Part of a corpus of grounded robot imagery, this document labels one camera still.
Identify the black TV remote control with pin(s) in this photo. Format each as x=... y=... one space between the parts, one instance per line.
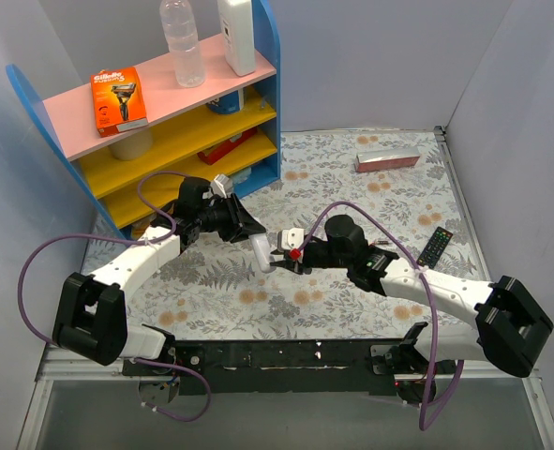
x=434 y=248

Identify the teal soap pack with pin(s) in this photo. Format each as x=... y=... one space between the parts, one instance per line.
x=241 y=176

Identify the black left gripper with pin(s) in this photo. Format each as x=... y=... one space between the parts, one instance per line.
x=234 y=218

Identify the blue shelf unit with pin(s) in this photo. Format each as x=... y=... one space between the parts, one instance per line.
x=181 y=125

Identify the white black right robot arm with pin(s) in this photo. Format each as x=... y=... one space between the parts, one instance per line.
x=500 y=322

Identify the white remote control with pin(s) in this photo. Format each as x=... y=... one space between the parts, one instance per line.
x=262 y=252

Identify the beige cylindrical container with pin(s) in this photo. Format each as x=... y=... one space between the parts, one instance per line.
x=132 y=147

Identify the clear plastic water bottle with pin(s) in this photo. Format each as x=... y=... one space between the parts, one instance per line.
x=181 y=34

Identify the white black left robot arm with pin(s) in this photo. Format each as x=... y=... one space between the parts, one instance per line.
x=91 y=318

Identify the orange razor box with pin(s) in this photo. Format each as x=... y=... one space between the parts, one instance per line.
x=118 y=101

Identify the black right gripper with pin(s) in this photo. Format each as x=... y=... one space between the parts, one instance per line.
x=302 y=258

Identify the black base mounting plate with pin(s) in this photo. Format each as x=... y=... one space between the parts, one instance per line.
x=281 y=366

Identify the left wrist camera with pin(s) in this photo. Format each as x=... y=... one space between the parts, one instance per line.
x=222 y=186

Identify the red silver long box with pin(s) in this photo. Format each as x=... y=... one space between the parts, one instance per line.
x=381 y=160

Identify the white plastic bottle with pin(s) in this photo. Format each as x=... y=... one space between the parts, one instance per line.
x=236 y=23

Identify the red flat box on shelf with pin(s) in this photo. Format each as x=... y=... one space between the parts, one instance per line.
x=213 y=154

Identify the blue white cylindrical can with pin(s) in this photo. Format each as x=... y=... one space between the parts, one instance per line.
x=230 y=103

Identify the aluminium table edge rail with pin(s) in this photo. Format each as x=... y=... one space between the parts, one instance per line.
x=462 y=206

